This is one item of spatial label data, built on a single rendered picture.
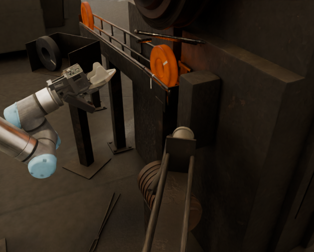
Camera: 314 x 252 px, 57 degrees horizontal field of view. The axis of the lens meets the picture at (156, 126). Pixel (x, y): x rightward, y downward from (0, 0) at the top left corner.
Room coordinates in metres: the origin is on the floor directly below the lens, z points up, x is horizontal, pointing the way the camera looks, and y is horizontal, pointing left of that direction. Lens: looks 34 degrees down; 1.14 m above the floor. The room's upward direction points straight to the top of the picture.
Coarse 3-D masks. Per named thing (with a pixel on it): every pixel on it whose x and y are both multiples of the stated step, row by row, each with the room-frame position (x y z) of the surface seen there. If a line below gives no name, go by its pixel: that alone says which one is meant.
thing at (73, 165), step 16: (32, 48) 1.31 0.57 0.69; (64, 48) 1.45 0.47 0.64; (80, 48) 1.22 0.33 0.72; (96, 48) 1.31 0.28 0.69; (32, 64) 1.30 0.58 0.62; (64, 64) 1.35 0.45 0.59; (80, 64) 1.21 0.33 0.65; (80, 112) 1.27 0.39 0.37; (80, 128) 1.26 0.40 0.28; (80, 144) 1.27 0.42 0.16; (80, 160) 1.28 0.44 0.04; (96, 160) 1.31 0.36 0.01
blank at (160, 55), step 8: (160, 48) 0.96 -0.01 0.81; (168, 48) 0.96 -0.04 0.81; (152, 56) 1.02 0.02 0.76; (160, 56) 0.96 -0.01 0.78; (168, 56) 0.93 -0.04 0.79; (152, 64) 1.02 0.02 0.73; (160, 64) 1.01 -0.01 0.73; (168, 64) 0.91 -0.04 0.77; (176, 64) 0.92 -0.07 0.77; (160, 72) 0.99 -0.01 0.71; (168, 72) 0.91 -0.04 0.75; (176, 72) 0.91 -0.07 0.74; (168, 80) 0.91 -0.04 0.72; (176, 80) 0.92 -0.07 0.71
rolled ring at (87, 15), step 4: (84, 4) 1.92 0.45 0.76; (88, 4) 1.92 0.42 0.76; (84, 8) 1.92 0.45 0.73; (88, 8) 1.90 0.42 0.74; (84, 12) 2.01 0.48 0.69; (88, 12) 1.88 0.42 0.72; (84, 16) 2.01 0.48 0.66; (88, 16) 1.87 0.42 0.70; (92, 16) 1.88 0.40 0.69; (84, 20) 2.00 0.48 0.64; (88, 20) 1.87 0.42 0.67; (92, 20) 1.88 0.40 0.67; (88, 24) 1.87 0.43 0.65; (92, 24) 1.88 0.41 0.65; (92, 28) 1.89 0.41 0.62
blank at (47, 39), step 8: (40, 40) 1.29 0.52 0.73; (48, 40) 1.26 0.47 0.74; (40, 48) 1.30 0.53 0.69; (48, 48) 1.25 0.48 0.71; (56, 48) 1.25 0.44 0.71; (40, 56) 1.31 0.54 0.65; (48, 56) 1.31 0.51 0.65; (56, 56) 1.23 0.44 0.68; (48, 64) 1.28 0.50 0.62; (56, 64) 1.24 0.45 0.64
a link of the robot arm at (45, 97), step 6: (42, 90) 0.80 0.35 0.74; (48, 90) 0.80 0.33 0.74; (36, 96) 0.78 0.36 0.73; (42, 96) 0.78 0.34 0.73; (48, 96) 0.78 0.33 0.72; (42, 102) 0.77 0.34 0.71; (48, 102) 0.77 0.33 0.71; (54, 102) 0.78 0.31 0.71; (48, 108) 0.77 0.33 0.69; (54, 108) 0.78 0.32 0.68
